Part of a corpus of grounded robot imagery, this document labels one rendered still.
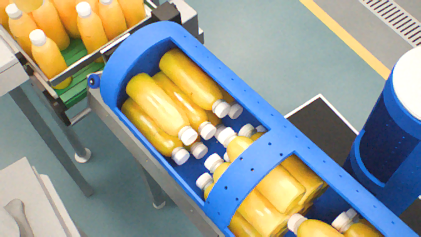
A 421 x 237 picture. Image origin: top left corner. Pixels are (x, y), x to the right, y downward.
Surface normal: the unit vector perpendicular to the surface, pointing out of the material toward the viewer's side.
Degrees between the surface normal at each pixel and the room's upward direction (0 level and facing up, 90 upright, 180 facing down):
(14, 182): 4
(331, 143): 0
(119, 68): 37
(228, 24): 0
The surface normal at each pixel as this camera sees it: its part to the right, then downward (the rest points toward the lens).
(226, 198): -0.61, 0.14
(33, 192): -0.07, -0.54
